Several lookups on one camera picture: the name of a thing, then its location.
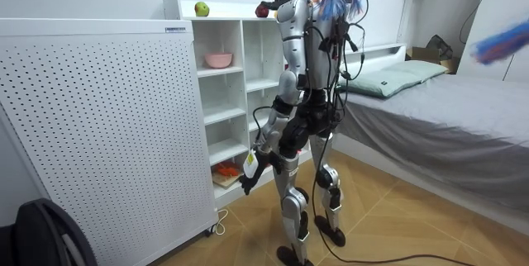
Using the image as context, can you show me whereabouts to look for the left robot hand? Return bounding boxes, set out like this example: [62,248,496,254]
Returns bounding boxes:
[238,148,271,197]

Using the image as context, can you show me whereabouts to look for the orange soft toy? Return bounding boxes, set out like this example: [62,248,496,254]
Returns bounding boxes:
[215,161,242,178]

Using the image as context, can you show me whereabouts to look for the wooden board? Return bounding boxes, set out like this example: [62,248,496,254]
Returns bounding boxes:
[211,170,245,190]

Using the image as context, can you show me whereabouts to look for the robot legs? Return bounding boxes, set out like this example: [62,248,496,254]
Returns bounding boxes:
[270,104,347,266]

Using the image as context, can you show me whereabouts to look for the white shelf unit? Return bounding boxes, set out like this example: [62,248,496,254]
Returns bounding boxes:
[162,0,313,210]

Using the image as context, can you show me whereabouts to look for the robot body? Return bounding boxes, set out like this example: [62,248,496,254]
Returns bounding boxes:
[275,0,367,143]

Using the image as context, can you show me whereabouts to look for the pink bowl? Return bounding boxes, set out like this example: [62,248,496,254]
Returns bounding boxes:
[204,52,234,70]

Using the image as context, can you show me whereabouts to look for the green pillow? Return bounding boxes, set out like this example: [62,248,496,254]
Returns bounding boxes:
[336,69,423,100]
[384,59,450,84]

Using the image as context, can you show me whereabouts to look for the white perforated cabinet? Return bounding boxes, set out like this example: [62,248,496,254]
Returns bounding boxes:
[0,17,221,266]

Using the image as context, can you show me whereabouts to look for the cardboard box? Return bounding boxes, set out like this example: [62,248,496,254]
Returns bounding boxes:
[406,45,460,75]

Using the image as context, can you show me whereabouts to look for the dark bag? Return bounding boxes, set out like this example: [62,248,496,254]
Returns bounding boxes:
[425,34,455,62]

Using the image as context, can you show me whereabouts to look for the grey bed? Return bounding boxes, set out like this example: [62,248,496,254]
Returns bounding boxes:
[331,42,529,236]

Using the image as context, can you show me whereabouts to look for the white leaning panel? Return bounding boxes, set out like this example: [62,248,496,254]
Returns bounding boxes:
[455,0,529,84]

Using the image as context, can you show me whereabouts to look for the black chair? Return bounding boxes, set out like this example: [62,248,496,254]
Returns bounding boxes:
[0,197,99,266]

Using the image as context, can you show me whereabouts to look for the cable bundle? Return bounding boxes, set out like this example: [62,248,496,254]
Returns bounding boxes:
[261,0,529,67]

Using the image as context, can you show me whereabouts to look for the white power cable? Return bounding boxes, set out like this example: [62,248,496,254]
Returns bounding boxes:
[211,208,230,236]

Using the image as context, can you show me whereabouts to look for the black floor cable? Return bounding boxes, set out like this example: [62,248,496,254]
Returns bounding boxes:
[310,133,477,266]

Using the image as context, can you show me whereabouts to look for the black wall cable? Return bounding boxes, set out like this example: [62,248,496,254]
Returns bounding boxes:
[459,0,491,46]

